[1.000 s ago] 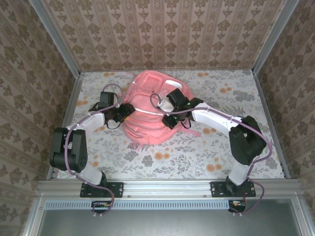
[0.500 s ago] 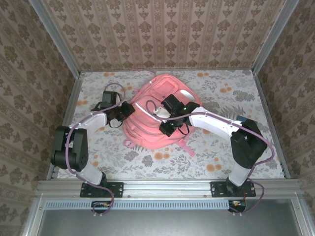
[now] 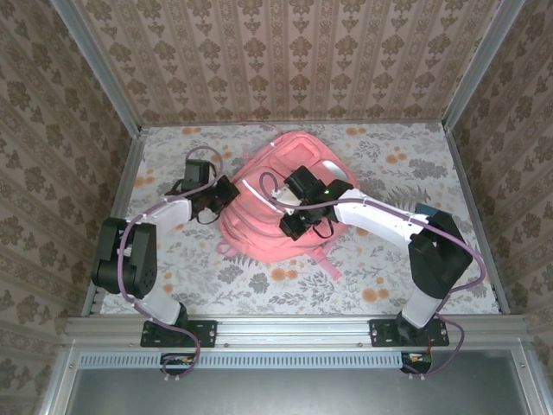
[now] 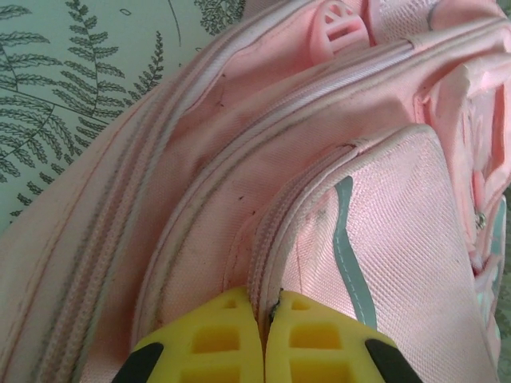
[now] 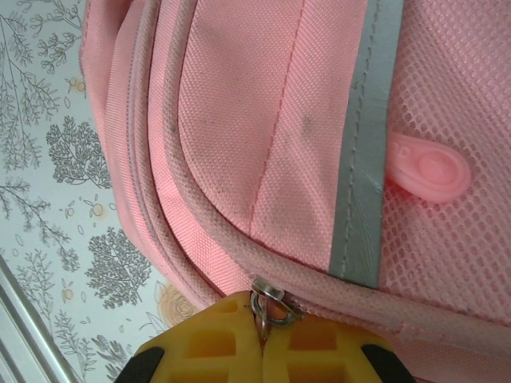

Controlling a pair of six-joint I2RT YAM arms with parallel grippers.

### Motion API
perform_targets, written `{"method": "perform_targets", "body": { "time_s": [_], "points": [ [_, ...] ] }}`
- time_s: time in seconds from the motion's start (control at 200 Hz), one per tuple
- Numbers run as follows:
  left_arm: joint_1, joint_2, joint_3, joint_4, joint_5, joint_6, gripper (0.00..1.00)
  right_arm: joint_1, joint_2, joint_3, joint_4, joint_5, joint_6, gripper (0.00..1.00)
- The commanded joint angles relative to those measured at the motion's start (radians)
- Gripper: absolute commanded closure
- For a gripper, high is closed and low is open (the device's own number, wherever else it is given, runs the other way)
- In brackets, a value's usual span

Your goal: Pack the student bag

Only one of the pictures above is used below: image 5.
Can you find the aluminium side rail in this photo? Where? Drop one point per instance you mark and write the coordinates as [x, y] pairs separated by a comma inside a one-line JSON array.
[[24, 327]]

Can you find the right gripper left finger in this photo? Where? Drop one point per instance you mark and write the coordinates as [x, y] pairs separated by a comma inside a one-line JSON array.
[[207, 343]]

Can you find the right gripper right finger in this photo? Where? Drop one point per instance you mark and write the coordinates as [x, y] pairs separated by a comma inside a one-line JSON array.
[[319, 355]]

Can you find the pink school backpack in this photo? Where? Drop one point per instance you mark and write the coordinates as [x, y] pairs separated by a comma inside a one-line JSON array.
[[279, 119]]

